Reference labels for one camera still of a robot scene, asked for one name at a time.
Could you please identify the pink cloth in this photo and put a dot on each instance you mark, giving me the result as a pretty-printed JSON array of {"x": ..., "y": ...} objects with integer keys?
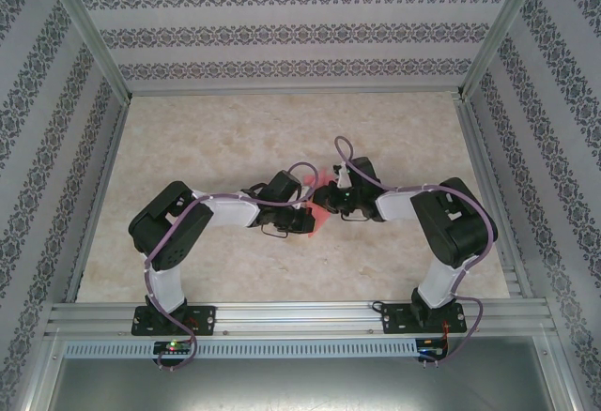
[{"x": 321, "y": 218}]

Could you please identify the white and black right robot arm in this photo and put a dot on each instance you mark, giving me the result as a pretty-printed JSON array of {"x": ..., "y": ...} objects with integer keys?
[{"x": 441, "y": 284}]

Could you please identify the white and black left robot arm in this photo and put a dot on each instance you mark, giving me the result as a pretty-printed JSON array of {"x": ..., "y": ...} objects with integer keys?
[{"x": 164, "y": 289}]

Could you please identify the grey metal sheet panel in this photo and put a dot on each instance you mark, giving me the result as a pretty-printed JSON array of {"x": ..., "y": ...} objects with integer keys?
[{"x": 300, "y": 383}]

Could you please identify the thin aluminium rear bar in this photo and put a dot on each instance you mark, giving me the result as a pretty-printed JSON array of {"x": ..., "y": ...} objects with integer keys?
[{"x": 296, "y": 90}]

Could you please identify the small dark circuit board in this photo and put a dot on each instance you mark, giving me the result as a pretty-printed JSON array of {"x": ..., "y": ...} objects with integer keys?
[{"x": 429, "y": 351}]

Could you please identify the circuit board with green light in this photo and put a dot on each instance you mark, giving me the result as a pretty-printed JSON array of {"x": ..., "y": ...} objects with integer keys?
[{"x": 174, "y": 347}]

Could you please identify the aluminium mounting rail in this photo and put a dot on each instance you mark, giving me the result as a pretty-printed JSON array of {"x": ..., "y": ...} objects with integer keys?
[{"x": 300, "y": 319}]

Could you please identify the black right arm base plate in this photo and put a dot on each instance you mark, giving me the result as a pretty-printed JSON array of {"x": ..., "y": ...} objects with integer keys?
[{"x": 394, "y": 319}]

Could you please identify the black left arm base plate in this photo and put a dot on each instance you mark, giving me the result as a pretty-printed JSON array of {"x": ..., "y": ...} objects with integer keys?
[{"x": 202, "y": 319}]

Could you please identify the aluminium side rail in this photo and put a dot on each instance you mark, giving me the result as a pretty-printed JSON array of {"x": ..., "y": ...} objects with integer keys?
[
  {"x": 493, "y": 200},
  {"x": 98, "y": 200}
]

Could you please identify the aluminium frame post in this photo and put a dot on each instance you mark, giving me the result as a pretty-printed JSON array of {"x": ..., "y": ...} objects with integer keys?
[
  {"x": 89, "y": 31},
  {"x": 504, "y": 31}
]

